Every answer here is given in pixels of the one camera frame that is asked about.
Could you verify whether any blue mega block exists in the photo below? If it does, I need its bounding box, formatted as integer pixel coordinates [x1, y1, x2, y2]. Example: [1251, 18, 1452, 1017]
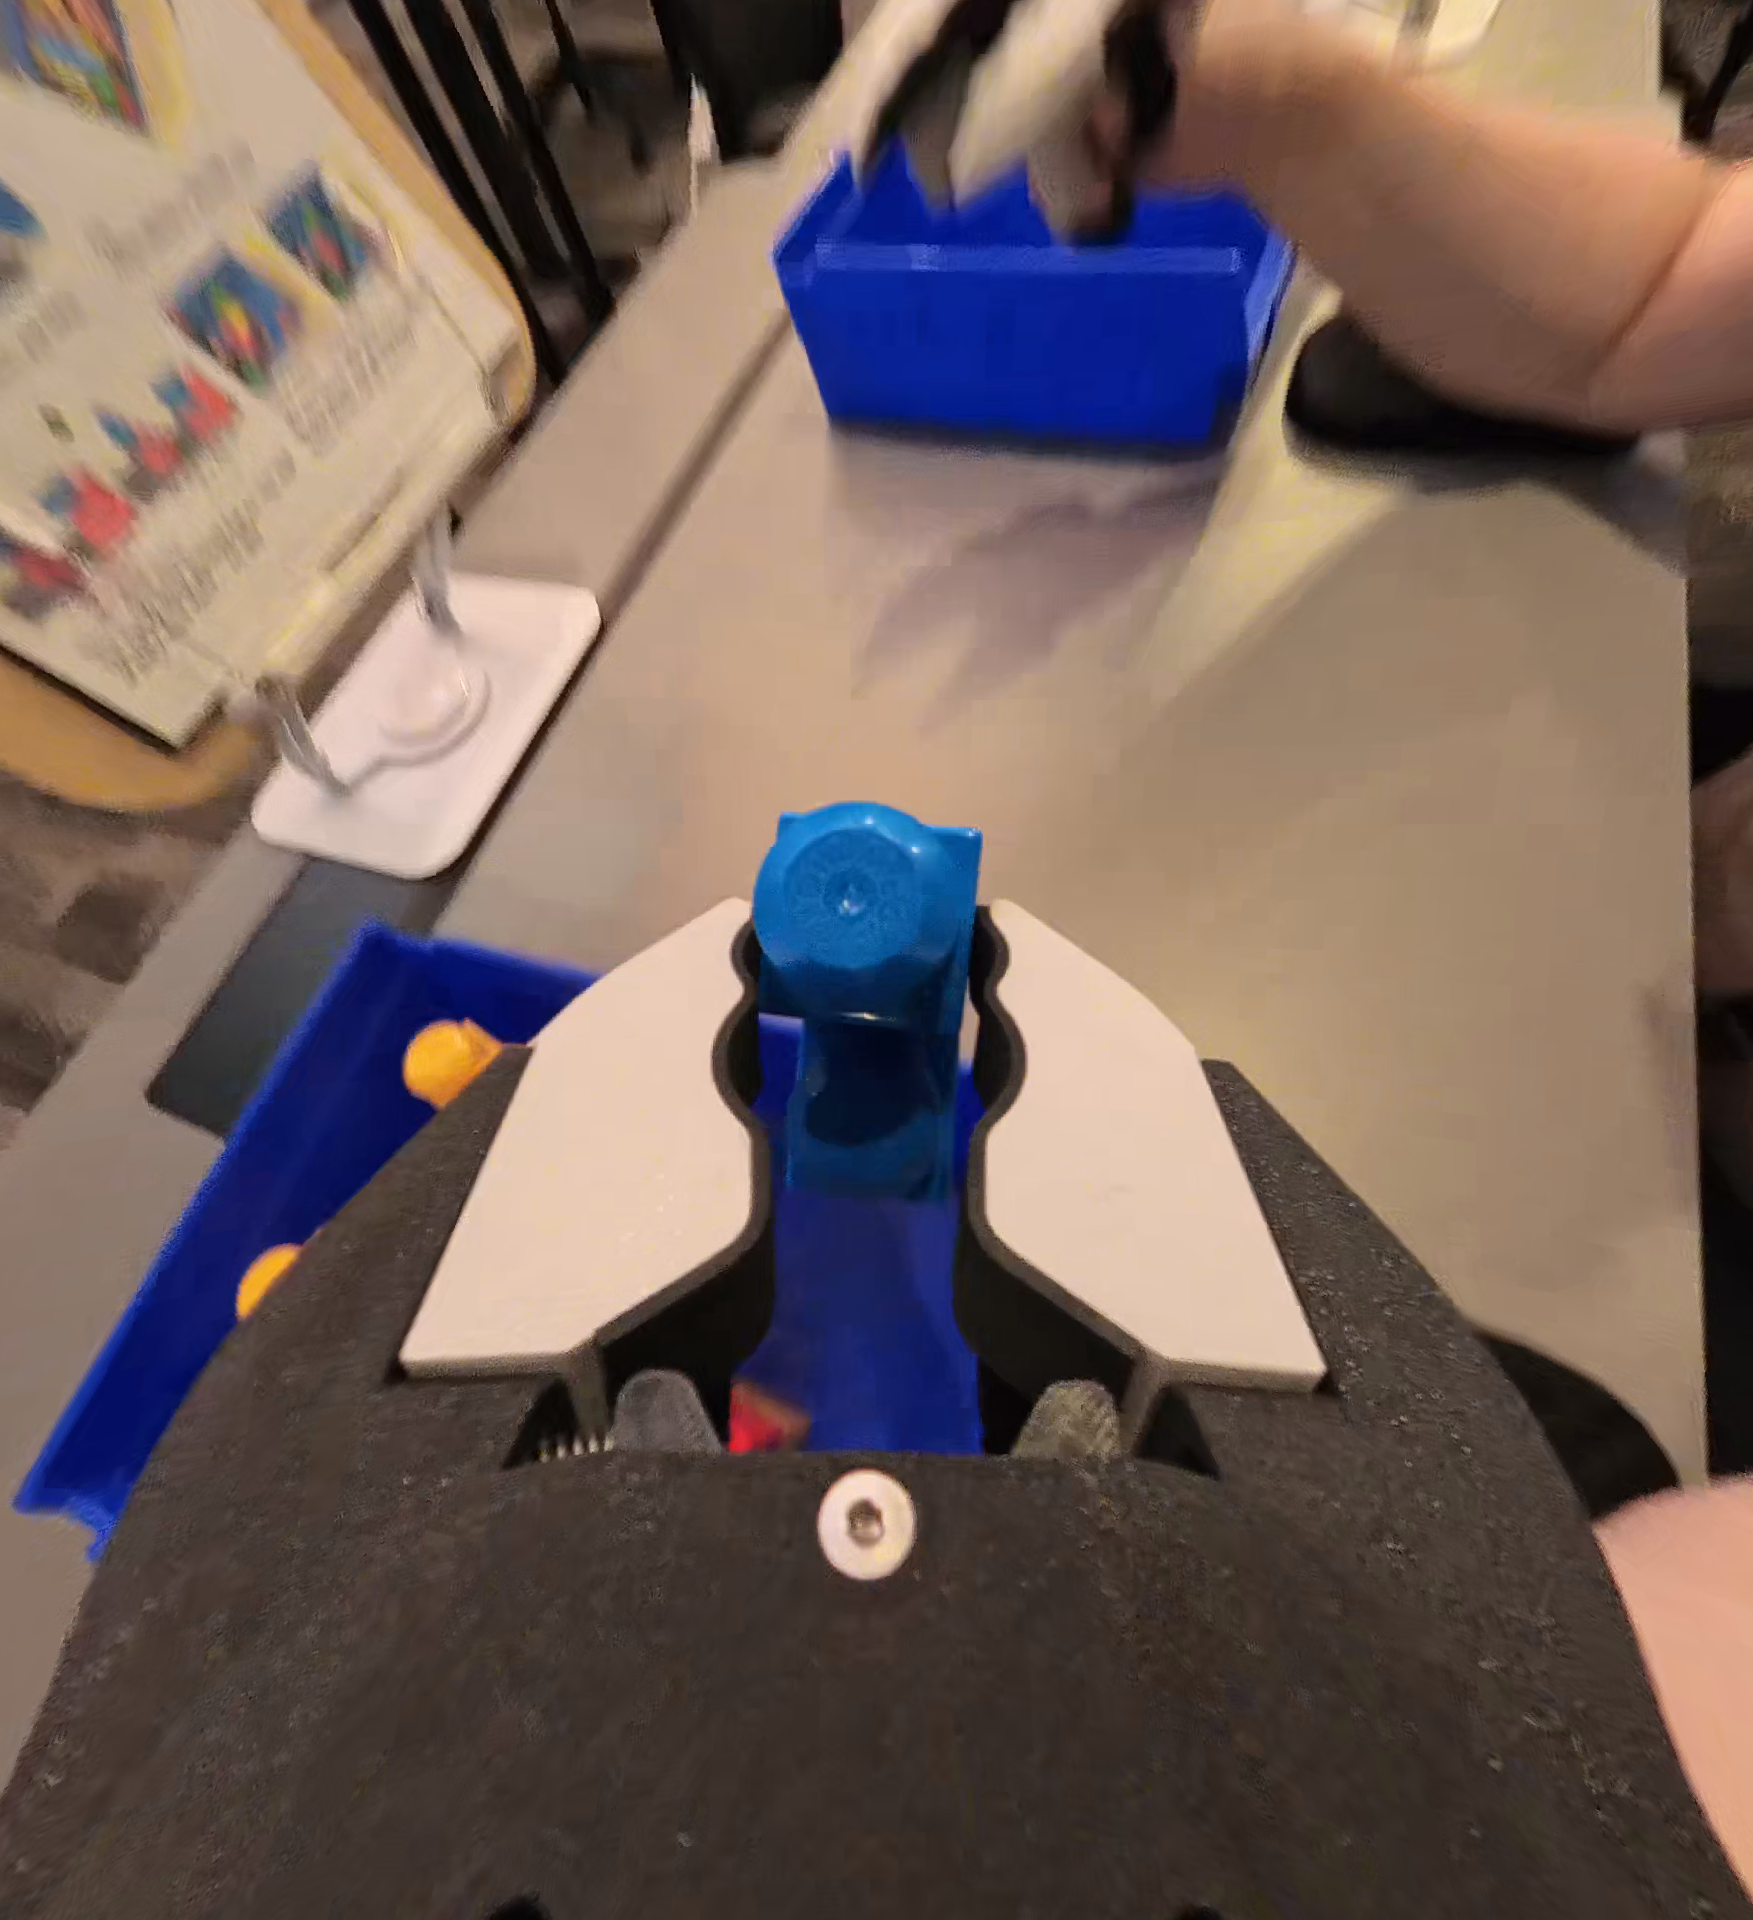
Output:
[750, 799, 986, 1203]

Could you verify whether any person's right hand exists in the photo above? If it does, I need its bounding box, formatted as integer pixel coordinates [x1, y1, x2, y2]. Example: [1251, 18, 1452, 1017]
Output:
[1166, 18, 1356, 200]

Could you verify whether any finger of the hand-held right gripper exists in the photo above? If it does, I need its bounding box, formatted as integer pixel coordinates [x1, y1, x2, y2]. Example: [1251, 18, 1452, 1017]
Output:
[951, 0, 1126, 241]
[828, 0, 1022, 210]

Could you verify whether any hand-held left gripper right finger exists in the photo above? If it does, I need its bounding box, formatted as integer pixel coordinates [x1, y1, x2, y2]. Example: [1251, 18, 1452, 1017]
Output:
[967, 897, 1331, 1419]

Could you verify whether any rolling whiteboard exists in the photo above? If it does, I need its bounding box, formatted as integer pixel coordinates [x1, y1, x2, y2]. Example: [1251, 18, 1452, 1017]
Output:
[343, 0, 624, 384]

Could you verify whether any instruction sheet board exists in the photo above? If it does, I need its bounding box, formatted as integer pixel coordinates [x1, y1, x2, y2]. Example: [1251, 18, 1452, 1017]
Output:
[0, 0, 537, 813]

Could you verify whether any instruction sheet on white stand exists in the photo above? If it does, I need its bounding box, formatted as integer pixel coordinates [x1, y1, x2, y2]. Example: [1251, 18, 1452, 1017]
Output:
[249, 517, 603, 882]

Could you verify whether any person's left forearm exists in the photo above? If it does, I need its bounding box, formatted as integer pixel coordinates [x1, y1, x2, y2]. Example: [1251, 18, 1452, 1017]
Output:
[1594, 1471, 1753, 1920]

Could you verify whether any person's right forearm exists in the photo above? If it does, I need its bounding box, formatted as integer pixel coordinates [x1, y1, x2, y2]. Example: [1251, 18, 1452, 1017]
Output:
[1312, 60, 1753, 437]

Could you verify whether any blue plastic bin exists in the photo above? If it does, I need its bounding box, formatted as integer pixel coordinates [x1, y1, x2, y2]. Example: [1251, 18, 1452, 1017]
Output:
[771, 136, 1297, 452]
[13, 920, 986, 1561]

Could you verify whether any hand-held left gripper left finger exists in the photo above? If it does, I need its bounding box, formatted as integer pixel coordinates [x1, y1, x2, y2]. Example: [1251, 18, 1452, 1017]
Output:
[396, 897, 781, 1415]

